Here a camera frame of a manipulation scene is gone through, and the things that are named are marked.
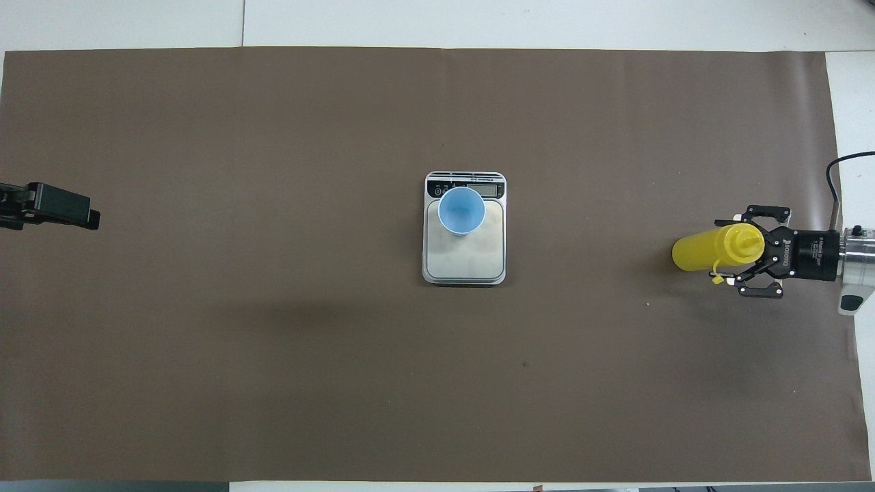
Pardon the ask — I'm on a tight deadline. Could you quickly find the light blue plastic cup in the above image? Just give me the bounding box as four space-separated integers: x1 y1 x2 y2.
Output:
437 187 487 237

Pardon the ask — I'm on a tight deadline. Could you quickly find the yellow squeeze bottle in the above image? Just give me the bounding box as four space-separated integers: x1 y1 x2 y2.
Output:
671 222 766 286

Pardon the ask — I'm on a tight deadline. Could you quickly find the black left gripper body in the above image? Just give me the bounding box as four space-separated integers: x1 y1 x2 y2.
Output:
0 182 31 231

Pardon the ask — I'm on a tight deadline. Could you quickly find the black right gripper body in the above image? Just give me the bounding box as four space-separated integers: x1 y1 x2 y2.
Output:
764 229 842 283

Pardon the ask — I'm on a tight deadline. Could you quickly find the brown table mat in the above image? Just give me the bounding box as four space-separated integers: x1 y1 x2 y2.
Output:
0 46 872 482

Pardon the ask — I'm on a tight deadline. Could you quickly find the silver digital kitchen scale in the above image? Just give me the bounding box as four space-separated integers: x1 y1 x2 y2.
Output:
422 171 507 286

